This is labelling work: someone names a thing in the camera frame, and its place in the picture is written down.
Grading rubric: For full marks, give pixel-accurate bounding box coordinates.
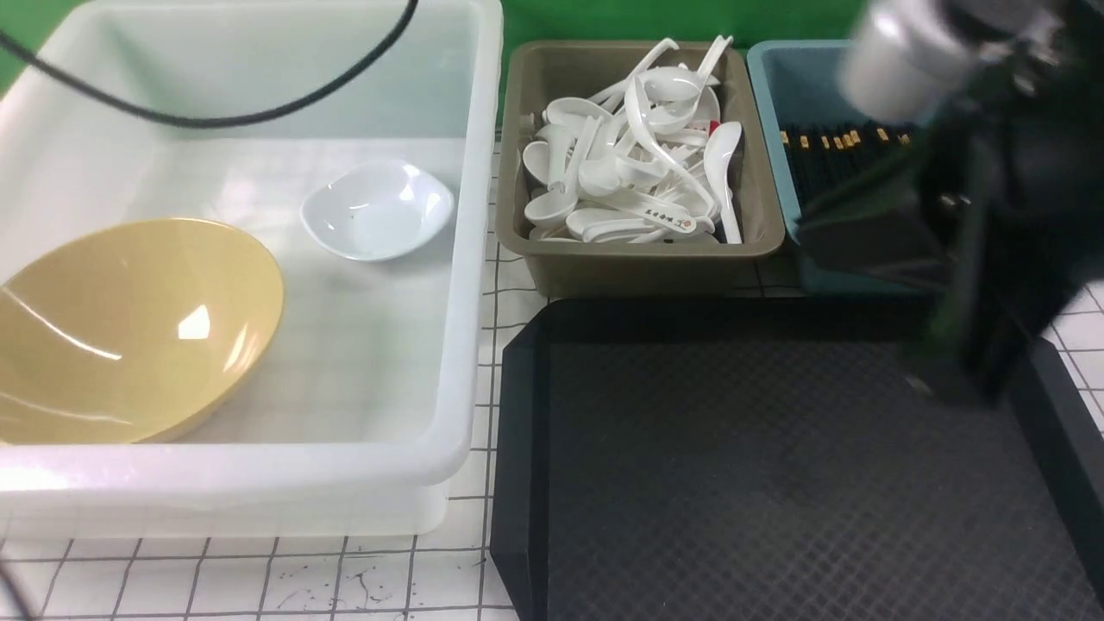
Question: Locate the small white sauce dish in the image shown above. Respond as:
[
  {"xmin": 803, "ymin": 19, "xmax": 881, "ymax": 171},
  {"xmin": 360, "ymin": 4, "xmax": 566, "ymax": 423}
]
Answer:
[{"xmin": 299, "ymin": 158, "xmax": 456, "ymax": 262}]

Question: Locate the yellow noodle bowl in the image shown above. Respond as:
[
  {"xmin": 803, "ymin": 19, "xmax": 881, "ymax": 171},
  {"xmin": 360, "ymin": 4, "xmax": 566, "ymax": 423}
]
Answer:
[{"xmin": 1, "ymin": 217, "xmax": 286, "ymax": 448}]

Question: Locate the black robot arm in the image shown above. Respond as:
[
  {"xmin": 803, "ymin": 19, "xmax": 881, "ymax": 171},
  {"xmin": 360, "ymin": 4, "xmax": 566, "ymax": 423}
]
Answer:
[{"xmin": 797, "ymin": 1, "xmax": 1103, "ymax": 406}]

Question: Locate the silver cylindrical arm joint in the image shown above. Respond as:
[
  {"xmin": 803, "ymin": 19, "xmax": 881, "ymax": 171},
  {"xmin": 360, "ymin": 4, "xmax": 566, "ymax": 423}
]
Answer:
[{"xmin": 838, "ymin": 1, "xmax": 1063, "ymax": 123}]

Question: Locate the olive-brown plastic bin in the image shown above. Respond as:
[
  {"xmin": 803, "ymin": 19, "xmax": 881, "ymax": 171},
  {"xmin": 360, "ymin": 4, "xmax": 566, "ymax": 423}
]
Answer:
[{"xmin": 493, "ymin": 41, "xmax": 786, "ymax": 298}]

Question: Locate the pile of white spoons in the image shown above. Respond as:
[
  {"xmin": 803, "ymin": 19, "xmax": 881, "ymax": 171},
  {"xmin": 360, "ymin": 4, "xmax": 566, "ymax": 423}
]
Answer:
[{"xmin": 519, "ymin": 35, "xmax": 743, "ymax": 245}]

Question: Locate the black serving tray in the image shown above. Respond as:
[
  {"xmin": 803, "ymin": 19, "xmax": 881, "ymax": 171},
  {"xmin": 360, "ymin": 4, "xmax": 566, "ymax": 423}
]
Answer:
[{"xmin": 490, "ymin": 298, "xmax": 1101, "ymax": 620}]

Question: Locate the large white plastic tub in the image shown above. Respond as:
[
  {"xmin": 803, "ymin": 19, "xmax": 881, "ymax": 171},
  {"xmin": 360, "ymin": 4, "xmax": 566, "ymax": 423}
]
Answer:
[{"xmin": 3, "ymin": 1, "xmax": 503, "ymax": 539}]

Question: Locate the green backdrop board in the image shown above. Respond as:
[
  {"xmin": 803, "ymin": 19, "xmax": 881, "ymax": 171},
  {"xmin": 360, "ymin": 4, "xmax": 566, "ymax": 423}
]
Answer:
[{"xmin": 3, "ymin": 1, "xmax": 867, "ymax": 59}]

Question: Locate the bundle of black chopsticks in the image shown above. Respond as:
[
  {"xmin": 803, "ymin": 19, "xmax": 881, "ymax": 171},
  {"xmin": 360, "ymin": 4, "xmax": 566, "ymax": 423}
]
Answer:
[{"xmin": 781, "ymin": 122, "xmax": 919, "ymax": 213}]

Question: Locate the blue plastic bin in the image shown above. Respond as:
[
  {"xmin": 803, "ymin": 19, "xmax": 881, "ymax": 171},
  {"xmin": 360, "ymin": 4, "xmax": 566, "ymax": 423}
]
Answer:
[{"xmin": 746, "ymin": 40, "xmax": 921, "ymax": 298}]

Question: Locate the black cable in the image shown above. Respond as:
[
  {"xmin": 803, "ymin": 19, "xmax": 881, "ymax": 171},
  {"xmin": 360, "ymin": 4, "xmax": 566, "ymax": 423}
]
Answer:
[{"xmin": 0, "ymin": 0, "xmax": 421, "ymax": 130}]

